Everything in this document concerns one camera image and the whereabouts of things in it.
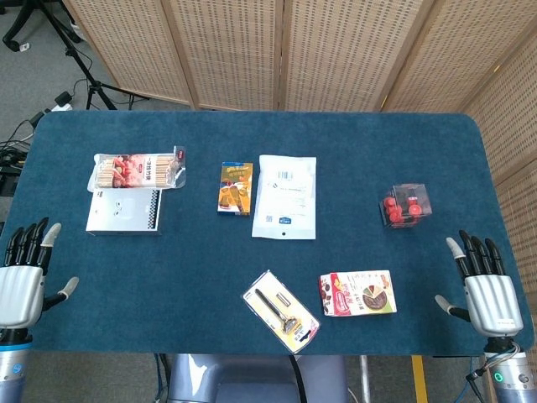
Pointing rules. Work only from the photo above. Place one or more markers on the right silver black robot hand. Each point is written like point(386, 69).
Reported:
point(493, 300)

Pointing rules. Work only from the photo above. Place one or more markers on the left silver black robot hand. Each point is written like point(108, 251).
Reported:
point(19, 289)

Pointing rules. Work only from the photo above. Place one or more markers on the clear box of red balls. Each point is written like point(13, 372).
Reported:
point(405, 206)

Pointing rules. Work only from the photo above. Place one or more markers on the silver earbuds box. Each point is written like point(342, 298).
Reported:
point(123, 212)

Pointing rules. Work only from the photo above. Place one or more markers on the red white cookie box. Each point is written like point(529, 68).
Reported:
point(358, 294)

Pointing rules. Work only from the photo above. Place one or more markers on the orange snack box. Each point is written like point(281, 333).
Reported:
point(235, 189)

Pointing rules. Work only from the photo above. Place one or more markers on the metal table leg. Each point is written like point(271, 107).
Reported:
point(365, 380)

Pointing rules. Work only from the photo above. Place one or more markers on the blue table mat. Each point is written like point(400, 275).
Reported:
point(201, 260)

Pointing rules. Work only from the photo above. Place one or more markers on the white power strip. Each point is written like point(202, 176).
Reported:
point(62, 103)

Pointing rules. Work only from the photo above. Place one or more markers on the razor blister pack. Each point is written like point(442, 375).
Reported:
point(281, 312)

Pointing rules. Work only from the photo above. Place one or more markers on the white plastic pouch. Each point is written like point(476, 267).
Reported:
point(285, 197)

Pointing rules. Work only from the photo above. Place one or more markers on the grey robot torso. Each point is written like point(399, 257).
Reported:
point(235, 380)

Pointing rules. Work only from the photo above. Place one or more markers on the black tripod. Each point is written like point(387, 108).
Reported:
point(73, 54)

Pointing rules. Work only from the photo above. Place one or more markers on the black office chair base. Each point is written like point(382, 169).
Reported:
point(19, 25)

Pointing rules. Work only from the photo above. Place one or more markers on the wicker folding screen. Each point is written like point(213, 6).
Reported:
point(335, 54)

